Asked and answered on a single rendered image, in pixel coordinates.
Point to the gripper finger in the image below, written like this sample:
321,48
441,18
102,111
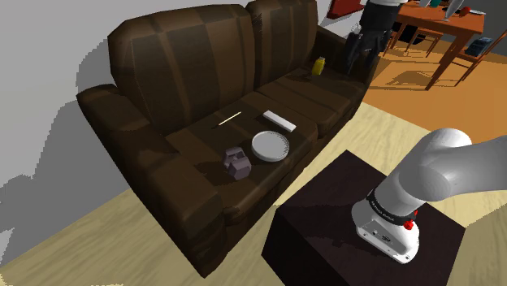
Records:
351,51
372,51

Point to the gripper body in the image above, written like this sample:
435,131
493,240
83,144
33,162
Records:
378,19

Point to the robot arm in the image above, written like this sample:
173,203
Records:
431,170

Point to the yellow small bottle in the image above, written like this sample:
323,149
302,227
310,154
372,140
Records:
318,66

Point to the orange wooden chair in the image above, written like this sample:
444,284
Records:
429,33
467,59

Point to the orange wooden table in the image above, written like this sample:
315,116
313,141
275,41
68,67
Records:
443,23

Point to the white flat remote control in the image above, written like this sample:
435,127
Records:
279,120

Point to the white round plate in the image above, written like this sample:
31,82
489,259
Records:
270,145

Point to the thin pale wooden stick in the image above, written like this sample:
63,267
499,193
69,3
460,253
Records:
229,118

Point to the grey blocky figure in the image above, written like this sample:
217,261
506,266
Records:
237,164

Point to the brown leather sofa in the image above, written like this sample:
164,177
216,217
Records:
178,59

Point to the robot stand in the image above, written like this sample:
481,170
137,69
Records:
317,221

